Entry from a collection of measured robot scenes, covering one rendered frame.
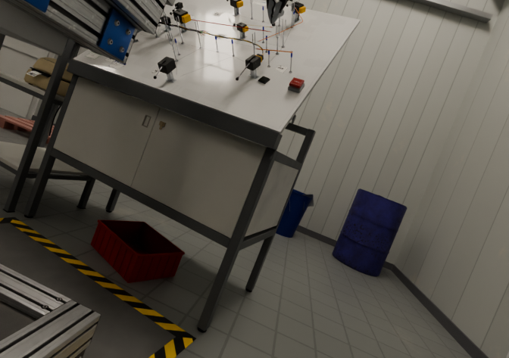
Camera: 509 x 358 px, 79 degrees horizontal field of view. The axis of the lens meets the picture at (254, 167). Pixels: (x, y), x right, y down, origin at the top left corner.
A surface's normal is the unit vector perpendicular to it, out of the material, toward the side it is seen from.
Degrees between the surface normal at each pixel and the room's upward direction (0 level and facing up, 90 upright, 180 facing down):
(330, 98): 90
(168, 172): 90
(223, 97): 52
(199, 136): 90
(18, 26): 90
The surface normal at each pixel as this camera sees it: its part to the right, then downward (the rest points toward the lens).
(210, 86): -0.04, -0.64
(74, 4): 0.92, 0.36
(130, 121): -0.32, -0.08
